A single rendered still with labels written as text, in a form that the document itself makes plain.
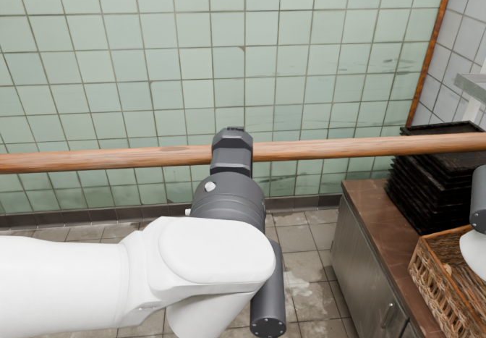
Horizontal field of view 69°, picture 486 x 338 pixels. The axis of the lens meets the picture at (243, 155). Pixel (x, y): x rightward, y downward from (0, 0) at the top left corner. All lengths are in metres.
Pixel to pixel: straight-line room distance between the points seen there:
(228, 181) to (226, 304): 0.14
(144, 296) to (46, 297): 0.06
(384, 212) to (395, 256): 0.22
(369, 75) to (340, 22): 0.32
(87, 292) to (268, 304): 0.16
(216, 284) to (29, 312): 0.13
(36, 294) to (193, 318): 0.14
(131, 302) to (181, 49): 1.51
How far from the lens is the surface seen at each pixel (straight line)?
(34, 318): 0.29
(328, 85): 1.89
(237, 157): 0.45
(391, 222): 1.44
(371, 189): 1.57
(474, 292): 1.32
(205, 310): 0.35
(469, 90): 0.91
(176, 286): 0.28
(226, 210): 0.37
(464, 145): 0.64
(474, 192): 0.49
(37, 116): 2.02
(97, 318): 0.30
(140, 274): 0.29
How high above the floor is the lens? 1.51
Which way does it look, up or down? 33 degrees down
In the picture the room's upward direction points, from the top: straight up
